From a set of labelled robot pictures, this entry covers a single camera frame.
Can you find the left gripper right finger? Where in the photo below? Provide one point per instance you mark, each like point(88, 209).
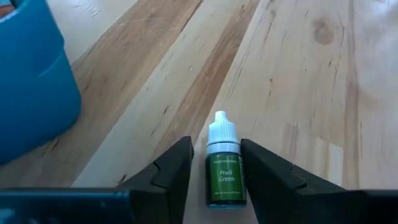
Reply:
point(280, 193)

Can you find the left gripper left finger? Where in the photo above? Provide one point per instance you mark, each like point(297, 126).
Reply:
point(168, 186)

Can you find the small fruit green colouring bottle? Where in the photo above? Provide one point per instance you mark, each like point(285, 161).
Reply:
point(225, 177)

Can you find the teal plastic bin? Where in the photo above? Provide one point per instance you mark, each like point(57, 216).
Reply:
point(34, 87)

